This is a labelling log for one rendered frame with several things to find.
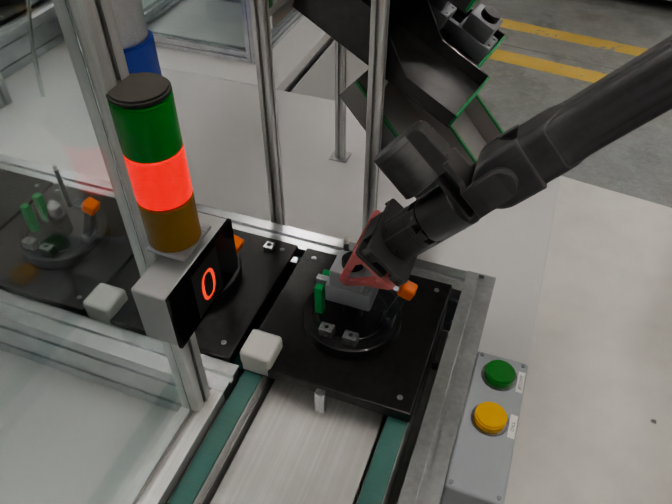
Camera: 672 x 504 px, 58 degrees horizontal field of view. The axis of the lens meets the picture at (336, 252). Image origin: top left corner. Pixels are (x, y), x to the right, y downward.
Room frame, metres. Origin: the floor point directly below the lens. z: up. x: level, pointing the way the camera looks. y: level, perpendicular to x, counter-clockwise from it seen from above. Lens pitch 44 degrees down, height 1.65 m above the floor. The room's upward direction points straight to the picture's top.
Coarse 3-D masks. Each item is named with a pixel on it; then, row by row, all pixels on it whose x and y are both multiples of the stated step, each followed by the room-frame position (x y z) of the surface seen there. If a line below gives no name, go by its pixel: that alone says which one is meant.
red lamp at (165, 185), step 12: (180, 156) 0.42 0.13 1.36; (132, 168) 0.41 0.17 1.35; (144, 168) 0.41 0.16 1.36; (156, 168) 0.41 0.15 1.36; (168, 168) 0.41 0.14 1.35; (180, 168) 0.42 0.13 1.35; (132, 180) 0.41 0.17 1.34; (144, 180) 0.41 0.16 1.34; (156, 180) 0.41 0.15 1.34; (168, 180) 0.41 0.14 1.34; (180, 180) 0.42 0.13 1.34; (144, 192) 0.41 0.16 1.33; (156, 192) 0.40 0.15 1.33; (168, 192) 0.41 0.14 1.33; (180, 192) 0.41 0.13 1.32; (144, 204) 0.41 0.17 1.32; (156, 204) 0.40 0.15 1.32; (168, 204) 0.41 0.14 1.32; (180, 204) 0.41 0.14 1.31
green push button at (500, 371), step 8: (496, 360) 0.50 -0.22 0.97; (488, 368) 0.48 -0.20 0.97; (496, 368) 0.48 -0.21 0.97; (504, 368) 0.48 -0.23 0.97; (512, 368) 0.48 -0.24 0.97; (488, 376) 0.47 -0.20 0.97; (496, 376) 0.47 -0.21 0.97; (504, 376) 0.47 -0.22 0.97; (512, 376) 0.47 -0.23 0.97; (496, 384) 0.46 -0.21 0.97; (504, 384) 0.46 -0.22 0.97
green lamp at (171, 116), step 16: (112, 112) 0.41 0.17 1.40; (128, 112) 0.41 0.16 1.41; (144, 112) 0.41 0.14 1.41; (160, 112) 0.41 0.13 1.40; (176, 112) 0.43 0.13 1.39; (128, 128) 0.41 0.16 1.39; (144, 128) 0.41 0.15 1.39; (160, 128) 0.41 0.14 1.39; (176, 128) 0.42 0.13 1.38; (128, 144) 0.41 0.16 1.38; (144, 144) 0.41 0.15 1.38; (160, 144) 0.41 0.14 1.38; (176, 144) 0.42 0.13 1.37; (144, 160) 0.41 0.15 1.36; (160, 160) 0.41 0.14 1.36
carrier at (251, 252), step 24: (264, 240) 0.74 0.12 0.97; (240, 264) 0.66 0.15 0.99; (264, 264) 0.68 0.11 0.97; (288, 264) 0.69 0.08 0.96; (240, 288) 0.63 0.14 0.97; (264, 288) 0.63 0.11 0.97; (216, 312) 0.58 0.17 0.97; (240, 312) 0.58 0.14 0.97; (216, 336) 0.54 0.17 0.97; (240, 336) 0.54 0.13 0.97
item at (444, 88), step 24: (312, 0) 0.84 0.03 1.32; (336, 0) 0.82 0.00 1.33; (360, 0) 0.81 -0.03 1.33; (408, 0) 0.91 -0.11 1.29; (336, 24) 0.82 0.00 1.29; (360, 24) 0.80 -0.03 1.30; (408, 24) 0.91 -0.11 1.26; (432, 24) 0.89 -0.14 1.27; (360, 48) 0.80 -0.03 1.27; (408, 48) 0.86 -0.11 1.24; (432, 48) 0.88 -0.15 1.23; (408, 72) 0.81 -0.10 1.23; (432, 72) 0.83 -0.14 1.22; (456, 72) 0.85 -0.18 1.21; (480, 72) 0.84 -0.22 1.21; (408, 96) 0.76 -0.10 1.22; (432, 96) 0.75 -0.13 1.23; (456, 96) 0.80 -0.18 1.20
